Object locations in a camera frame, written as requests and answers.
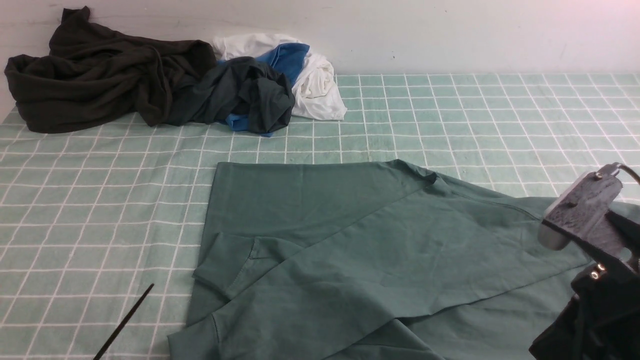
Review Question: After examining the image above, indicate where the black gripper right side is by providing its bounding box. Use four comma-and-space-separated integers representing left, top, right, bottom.
529, 212, 639, 360

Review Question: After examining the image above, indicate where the green long-sleeve top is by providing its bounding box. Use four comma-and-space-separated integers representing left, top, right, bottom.
167, 159, 593, 360

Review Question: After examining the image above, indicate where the white crumpled garment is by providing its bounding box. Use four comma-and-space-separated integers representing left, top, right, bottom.
212, 33, 347, 121

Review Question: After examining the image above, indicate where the blue crumpled garment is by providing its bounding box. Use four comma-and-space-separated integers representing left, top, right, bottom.
216, 43, 309, 137

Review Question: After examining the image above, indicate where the dark green crumpled garment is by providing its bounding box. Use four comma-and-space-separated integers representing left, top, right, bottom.
163, 57, 295, 135

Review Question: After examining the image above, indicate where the green checkered tablecloth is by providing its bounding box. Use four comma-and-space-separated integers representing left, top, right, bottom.
0, 73, 640, 360

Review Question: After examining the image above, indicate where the dark brown crumpled garment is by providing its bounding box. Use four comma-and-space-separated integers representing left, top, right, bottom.
4, 6, 217, 133

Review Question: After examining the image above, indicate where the black cable tie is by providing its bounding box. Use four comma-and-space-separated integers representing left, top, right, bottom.
93, 284, 155, 360

